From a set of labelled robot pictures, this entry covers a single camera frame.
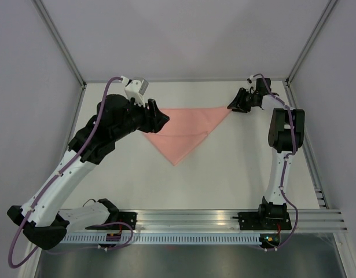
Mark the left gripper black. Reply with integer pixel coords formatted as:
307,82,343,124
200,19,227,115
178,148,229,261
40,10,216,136
112,96,170,141

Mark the aluminium frame post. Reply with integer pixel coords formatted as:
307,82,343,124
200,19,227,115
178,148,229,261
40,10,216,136
285,0,339,85
31,0,86,88

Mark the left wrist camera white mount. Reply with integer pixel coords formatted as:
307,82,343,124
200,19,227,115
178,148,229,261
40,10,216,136
121,76,149,107

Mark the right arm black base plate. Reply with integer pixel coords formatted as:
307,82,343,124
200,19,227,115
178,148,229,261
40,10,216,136
232,211,292,231

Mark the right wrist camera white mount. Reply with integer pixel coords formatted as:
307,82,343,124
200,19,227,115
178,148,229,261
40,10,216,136
247,75,254,85

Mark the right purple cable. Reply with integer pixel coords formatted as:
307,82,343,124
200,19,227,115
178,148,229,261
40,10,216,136
248,74,299,253

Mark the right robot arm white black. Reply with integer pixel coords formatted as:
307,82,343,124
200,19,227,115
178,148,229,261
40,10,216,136
227,74,305,231

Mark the purple cable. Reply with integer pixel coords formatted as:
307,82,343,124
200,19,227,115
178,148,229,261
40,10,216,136
8,75,135,269
248,74,299,253

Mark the left aluminium frame post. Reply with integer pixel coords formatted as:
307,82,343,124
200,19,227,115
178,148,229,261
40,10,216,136
31,0,86,88

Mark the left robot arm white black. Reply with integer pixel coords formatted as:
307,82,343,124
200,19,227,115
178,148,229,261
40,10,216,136
7,94,170,250

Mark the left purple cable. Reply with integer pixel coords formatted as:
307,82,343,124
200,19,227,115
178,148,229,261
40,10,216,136
8,75,135,269

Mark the white slotted cable duct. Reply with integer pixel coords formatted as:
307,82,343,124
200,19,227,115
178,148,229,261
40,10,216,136
60,231,261,245

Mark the aluminium mounting rail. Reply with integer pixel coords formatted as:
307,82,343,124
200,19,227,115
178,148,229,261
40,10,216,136
58,206,347,233

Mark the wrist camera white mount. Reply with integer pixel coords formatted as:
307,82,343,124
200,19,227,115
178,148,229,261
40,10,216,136
121,76,149,107
247,75,254,85

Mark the pink cloth napkin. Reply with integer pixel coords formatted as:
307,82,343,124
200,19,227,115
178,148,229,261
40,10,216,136
144,107,230,166

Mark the right aluminium frame post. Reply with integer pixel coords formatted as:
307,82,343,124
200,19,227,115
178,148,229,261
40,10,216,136
285,0,339,85

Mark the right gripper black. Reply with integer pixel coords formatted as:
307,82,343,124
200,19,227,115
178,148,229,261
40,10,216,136
227,87,256,114

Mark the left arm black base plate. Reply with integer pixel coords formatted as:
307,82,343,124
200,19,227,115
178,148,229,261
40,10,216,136
86,211,137,230

